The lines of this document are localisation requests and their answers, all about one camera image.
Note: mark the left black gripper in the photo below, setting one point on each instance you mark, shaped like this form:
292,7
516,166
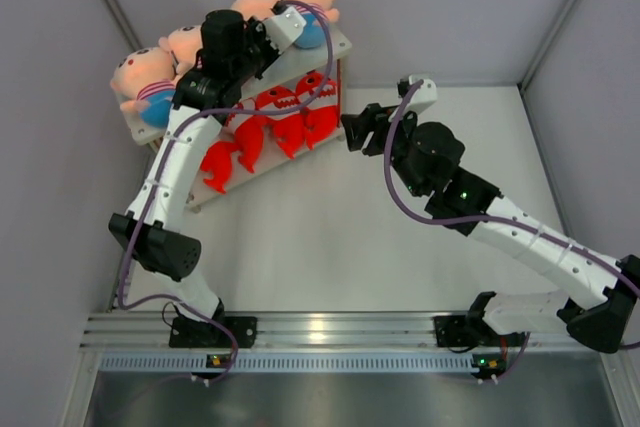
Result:
255,30

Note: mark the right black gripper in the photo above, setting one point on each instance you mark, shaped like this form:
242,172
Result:
359,127

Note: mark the red shark plush toy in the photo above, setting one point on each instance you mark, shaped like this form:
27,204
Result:
247,133
288,129
321,116

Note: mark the boy doll plush striped shirt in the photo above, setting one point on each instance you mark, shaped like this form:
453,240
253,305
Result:
258,9
145,81
183,44
313,35

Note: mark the red shark plush purple fin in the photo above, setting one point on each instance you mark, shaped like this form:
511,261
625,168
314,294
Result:
216,165

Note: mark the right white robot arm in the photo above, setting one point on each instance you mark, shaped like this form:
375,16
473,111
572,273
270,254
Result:
594,294

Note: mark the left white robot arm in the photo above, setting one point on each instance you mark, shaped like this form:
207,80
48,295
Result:
234,50

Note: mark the white two-tier wooden shelf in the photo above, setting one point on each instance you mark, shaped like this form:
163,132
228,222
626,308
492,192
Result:
286,71

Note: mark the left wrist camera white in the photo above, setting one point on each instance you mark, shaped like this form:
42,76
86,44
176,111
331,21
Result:
284,27

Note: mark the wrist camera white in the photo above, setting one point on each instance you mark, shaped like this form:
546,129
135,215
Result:
284,27
418,92

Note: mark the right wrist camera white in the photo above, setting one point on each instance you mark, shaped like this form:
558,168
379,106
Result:
418,92

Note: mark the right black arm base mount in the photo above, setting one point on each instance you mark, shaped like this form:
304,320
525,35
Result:
461,334

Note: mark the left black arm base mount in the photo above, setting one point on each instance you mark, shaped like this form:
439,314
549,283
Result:
190,334

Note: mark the aluminium front rail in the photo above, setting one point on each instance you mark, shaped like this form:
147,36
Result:
139,330

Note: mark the slotted cable duct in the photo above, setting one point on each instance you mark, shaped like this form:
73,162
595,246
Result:
250,362

